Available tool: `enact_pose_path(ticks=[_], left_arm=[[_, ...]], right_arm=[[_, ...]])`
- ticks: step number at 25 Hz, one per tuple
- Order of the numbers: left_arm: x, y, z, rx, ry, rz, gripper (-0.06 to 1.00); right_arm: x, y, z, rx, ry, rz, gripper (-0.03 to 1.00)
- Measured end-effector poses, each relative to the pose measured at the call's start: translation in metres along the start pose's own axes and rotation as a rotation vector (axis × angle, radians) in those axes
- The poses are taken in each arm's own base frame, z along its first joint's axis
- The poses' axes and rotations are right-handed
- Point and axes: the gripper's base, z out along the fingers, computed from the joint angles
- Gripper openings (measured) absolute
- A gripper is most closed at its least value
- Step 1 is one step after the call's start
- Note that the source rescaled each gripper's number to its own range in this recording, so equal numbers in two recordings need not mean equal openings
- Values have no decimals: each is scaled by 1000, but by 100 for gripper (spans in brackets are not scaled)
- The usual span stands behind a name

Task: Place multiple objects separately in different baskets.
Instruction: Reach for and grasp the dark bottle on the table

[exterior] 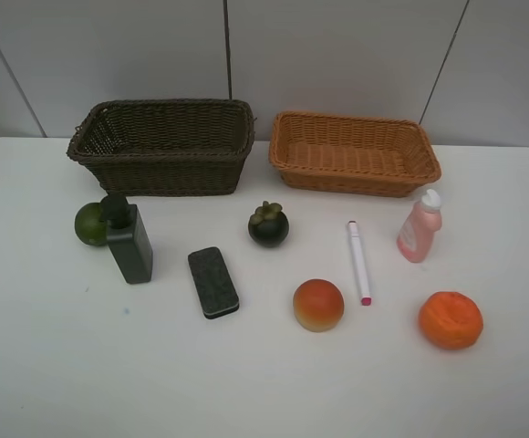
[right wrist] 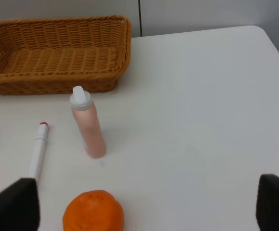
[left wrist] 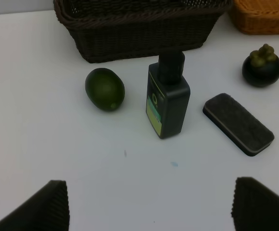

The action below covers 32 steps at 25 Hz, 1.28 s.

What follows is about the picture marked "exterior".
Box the orange mandarin fruit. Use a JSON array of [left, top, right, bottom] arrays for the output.
[[417, 291, 483, 350]]

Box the dark mangosteen fruit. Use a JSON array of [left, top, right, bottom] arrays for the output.
[[247, 201, 289, 248]]

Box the green lime fruit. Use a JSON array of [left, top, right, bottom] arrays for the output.
[[74, 203, 107, 247]]

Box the pink lotion bottle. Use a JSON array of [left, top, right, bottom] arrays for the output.
[[397, 189, 442, 263]]

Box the white pink marker pen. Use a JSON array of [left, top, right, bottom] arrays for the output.
[[347, 221, 372, 307]]

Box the black whiteboard eraser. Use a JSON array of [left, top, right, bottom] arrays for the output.
[[188, 246, 240, 319]]

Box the orange wicker basket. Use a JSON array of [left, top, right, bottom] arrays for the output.
[[269, 111, 441, 198]]

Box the dark green pump bottle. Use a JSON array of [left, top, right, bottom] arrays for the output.
[[100, 193, 153, 285]]

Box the dark brown wicker basket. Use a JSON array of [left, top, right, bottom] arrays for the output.
[[67, 99, 254, 197]]

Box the orange round bread bun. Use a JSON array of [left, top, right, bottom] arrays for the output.
[[293, 279, 345, 332]]

